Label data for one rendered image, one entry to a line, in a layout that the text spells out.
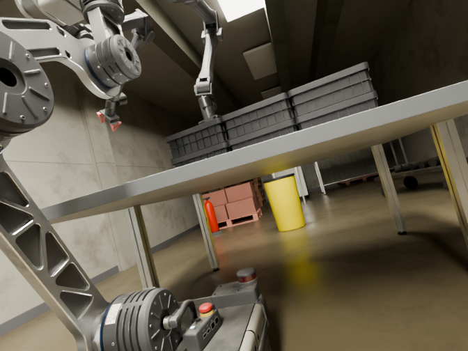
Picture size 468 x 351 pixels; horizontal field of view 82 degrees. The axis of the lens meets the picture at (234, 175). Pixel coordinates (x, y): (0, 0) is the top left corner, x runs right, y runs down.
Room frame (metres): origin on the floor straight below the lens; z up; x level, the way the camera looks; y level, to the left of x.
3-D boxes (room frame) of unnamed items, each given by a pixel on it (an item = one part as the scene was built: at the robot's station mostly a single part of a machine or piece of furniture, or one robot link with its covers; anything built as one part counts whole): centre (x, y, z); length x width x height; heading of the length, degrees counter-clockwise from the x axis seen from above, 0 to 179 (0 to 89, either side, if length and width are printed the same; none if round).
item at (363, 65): (1.18, -0.50, 0.92); 0.40 x 0.30 x 0.02; 159
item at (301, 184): (6.53, -1.25, 0.68); 2.78 x 0.69 x 1.36; 167
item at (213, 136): (1.39, 0.07, 0.87); 0.40 x 0.30 x 0.11; 159
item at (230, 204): (5.21, 0.24, 0.34); 1.12 x 0.80 x 0.68; 74
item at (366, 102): (1.18, -0.50, 0.76); 0.40 x 0.30 x 0.12; 159
